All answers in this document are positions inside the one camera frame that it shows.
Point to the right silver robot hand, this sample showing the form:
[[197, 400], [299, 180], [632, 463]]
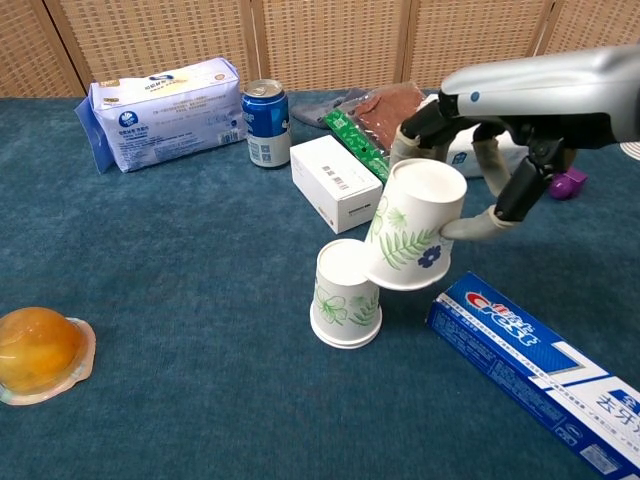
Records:
[[540, 95]]

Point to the green patterned packet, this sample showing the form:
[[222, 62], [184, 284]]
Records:
[[357, 140]]

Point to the paper cup green fern print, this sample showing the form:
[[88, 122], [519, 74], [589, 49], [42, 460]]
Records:
[[420, 215]]

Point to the blue felt table cover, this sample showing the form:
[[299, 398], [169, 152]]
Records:
[[175, 275]]

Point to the wicker folding screen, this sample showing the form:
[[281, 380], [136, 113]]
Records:
[[325, 40]]

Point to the blue white toothpaste box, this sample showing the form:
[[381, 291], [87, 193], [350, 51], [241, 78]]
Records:
[[525, 350]]

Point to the blue drink can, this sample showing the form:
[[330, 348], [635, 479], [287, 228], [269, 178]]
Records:
[[265, 125]]

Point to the clear bag brown powder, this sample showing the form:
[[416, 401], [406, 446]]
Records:
[[390, 107]]

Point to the large blue white tissue pack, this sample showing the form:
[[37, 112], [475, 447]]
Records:
[[165, 115]]

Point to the white cardboard box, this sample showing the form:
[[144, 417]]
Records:
[[335, 185]]

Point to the orange jelly cup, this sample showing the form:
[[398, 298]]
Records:
[[37, 355]]

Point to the small white tissue pack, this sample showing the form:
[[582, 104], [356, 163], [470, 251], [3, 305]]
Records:
[[462, 157]]

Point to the paper cup green flower print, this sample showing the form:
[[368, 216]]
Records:
[[340, 290]]

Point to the purple plastic block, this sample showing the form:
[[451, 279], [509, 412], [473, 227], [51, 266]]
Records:
[[562, 187]]

